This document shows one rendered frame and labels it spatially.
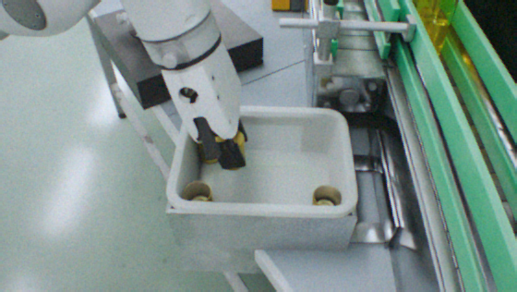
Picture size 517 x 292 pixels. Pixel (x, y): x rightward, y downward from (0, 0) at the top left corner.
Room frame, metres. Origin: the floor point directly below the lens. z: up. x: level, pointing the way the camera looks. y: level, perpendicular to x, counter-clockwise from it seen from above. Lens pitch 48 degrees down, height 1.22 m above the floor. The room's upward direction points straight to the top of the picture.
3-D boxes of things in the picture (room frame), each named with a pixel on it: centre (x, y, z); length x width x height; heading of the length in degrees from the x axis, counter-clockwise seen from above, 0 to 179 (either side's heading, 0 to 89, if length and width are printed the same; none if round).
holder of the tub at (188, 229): (0.33, -0.03, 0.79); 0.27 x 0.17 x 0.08; 88
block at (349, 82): (0.44, -0.13, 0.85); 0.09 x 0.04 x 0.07; 88
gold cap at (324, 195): (0.28, -0.08, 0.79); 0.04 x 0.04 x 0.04
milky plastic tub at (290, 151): (0.33, -0.01, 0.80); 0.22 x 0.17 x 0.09; 88
